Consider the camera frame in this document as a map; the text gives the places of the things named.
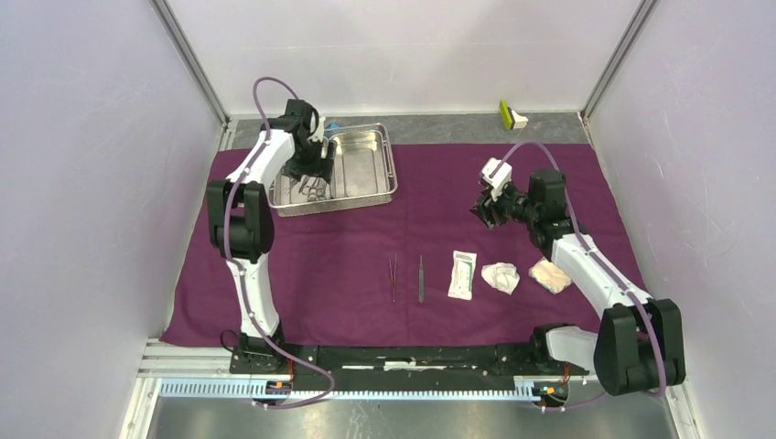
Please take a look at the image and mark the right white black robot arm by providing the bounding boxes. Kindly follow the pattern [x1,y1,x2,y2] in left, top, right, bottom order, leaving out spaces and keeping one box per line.
[471,158,686,396]

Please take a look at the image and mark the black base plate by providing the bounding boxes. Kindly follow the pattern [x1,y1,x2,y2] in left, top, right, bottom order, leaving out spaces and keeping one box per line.
[227,341,589,392]

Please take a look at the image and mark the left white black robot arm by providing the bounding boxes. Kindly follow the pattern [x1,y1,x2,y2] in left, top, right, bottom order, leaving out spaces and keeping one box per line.
[206,98,334,374]

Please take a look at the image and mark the steel scalpel handle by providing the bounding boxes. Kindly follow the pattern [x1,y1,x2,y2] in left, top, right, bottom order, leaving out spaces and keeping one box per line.
[418,255,425,304]
[389,254,398,303]

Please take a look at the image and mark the steel surgical scissors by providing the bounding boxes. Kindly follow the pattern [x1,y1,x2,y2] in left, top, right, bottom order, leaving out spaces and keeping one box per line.
[299,177,329,201]

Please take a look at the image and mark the white sterile packet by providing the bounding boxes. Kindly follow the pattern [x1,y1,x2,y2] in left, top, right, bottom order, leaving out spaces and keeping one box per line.
[447,251,477,301]

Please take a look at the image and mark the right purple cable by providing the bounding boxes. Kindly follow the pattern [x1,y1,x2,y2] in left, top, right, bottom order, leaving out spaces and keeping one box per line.
[484,140,668,413]

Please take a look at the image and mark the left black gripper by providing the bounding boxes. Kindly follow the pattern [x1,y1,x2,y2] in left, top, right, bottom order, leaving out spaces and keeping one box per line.
[283,136,337,184]

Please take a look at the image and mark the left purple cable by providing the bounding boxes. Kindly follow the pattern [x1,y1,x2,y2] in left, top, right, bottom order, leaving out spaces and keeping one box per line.
[221,77,337,411]

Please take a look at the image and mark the white gauze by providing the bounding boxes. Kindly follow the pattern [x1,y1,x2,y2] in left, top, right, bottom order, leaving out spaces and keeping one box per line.
[480,262,520,294]

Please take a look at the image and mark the yellow green white object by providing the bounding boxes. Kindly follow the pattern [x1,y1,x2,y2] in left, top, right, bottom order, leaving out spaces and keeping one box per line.
[498,100,529,131]

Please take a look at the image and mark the purple cable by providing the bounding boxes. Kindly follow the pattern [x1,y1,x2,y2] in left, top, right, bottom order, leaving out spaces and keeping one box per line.
[221,77,337,411]
[484,140,668,413]

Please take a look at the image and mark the metal instrument tray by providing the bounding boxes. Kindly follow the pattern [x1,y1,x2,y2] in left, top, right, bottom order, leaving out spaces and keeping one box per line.
[269,123,398,217]

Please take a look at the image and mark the beige gauze roll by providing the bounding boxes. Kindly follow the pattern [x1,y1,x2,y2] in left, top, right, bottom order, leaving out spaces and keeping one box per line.
[528,258,573,294]

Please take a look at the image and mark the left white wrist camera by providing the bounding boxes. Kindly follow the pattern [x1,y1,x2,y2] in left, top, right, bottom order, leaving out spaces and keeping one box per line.
[308,113,326,143]

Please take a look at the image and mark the aluminium frame rail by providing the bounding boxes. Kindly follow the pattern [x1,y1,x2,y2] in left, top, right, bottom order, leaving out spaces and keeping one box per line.
[120,338,703,438]

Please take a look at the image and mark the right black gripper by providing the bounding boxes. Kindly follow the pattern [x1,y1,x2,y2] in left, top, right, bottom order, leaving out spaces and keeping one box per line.
[469,178,539,230]

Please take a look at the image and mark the purple cloth wrap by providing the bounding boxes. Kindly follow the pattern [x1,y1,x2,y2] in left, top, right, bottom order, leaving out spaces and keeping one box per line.
[161,143,669,348]

